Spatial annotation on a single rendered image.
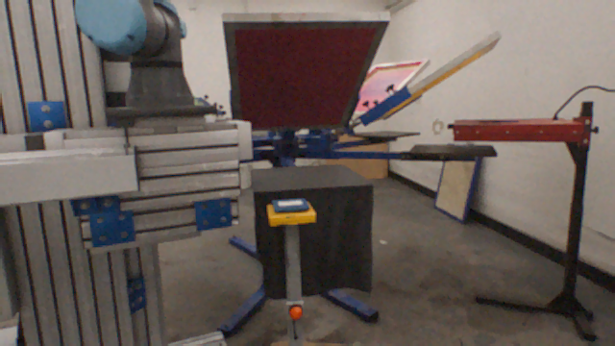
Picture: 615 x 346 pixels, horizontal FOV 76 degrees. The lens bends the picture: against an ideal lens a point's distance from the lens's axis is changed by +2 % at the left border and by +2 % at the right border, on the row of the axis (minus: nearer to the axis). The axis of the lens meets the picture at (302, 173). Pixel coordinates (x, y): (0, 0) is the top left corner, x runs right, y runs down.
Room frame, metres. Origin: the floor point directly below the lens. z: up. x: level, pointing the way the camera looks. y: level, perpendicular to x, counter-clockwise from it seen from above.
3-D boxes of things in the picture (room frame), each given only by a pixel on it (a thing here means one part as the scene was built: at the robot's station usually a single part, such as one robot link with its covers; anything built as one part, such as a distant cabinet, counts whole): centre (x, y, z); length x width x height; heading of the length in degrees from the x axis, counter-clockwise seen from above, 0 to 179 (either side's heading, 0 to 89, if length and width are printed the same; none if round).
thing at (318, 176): (1.60, -0.01, 0.95); 0.48 x 0.44 x 0.01; 8
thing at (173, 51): (0.93, 0.33, 1.42); 0.13 x 0.12 x 0.14; 176
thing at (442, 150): (2.45, -0.48, 0.91); 1.34 x 0.40 x 0.08; 68
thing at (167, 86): (0.94, 0.33, 1.31); 0.15 x 0.15 x 0.10
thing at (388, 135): (3.12, -0.39, 0.91); 1.34 x 0.40 x 0.08; 128
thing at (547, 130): (2.17, -1.17, 1.06); 0.61 x 0.46 x 0.12; 68
